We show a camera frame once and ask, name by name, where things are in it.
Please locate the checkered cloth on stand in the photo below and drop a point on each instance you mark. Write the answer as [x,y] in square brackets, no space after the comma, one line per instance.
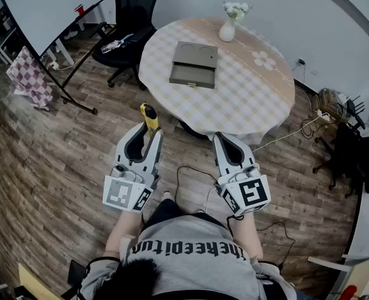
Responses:
[29,77]

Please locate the black router with antennas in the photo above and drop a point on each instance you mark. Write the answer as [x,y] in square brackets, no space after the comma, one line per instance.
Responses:
[356,105]

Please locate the round table with checkered cloth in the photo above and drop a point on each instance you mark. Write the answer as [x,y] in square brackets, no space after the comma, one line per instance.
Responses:
[234,105]

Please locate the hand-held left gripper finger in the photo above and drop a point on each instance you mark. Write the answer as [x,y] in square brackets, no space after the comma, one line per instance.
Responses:
[154,155]
[122,148]

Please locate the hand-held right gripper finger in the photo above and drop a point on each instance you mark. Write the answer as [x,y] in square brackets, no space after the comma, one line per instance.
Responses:
[245,155]
[220,158]

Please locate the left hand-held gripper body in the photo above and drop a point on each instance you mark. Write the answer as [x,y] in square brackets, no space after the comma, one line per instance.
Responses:
[119,192]

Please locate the light wooden board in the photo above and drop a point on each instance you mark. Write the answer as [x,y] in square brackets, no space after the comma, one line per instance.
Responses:
[359,270]

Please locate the person's grey printed shirt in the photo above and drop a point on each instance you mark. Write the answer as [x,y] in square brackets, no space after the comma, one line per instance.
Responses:
[197,267]

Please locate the white desk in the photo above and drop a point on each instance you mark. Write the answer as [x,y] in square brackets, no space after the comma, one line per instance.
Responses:
[6,37]

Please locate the white flower bunch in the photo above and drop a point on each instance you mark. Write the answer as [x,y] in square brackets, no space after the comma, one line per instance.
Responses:
[236,9]

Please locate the grey drawer box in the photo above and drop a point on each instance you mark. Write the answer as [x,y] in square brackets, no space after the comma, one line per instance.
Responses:
[197,53]

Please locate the person's left forearm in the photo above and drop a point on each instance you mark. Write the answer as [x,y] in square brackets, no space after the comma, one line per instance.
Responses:
[122,233]

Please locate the black swivel chair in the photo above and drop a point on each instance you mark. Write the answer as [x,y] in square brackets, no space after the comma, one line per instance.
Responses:
[347,155]

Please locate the yellow small knife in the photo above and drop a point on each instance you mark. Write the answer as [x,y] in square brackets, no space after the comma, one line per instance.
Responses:
[150,120]

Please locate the red tool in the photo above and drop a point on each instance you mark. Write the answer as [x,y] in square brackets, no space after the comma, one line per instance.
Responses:
[349,292]

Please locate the person's left shoe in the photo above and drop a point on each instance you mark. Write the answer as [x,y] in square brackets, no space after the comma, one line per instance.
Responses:
[166,195]

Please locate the white ribbed vase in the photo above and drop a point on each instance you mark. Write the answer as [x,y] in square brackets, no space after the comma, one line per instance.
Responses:
[227,31]

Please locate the white power strip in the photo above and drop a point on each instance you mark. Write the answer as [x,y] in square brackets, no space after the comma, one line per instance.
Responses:
[53,65]
[323,115]

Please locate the clear plastic packet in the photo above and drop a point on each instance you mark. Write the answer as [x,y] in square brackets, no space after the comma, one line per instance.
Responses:
[112,45]

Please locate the black flat tablet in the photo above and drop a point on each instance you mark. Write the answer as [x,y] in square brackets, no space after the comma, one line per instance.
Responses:
[76,272]

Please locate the yellow board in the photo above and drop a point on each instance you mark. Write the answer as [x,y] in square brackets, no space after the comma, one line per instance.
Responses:
[31,281]

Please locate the red plastic holder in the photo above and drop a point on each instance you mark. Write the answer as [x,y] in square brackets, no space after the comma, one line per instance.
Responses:
[79,9]

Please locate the whiteboard on black stand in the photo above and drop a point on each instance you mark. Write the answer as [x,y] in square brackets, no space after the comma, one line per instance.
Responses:
[40,11]

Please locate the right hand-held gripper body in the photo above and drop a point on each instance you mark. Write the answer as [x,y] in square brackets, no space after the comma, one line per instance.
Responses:
[250,195]

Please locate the person's black trousers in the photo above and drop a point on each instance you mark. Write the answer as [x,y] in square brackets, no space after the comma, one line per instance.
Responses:
[169,211]

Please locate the black wall adapter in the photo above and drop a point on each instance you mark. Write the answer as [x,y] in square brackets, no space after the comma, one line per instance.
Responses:
[301,62]

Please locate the person's right forearm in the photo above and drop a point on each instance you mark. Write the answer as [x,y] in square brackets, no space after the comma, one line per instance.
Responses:
[247,236]

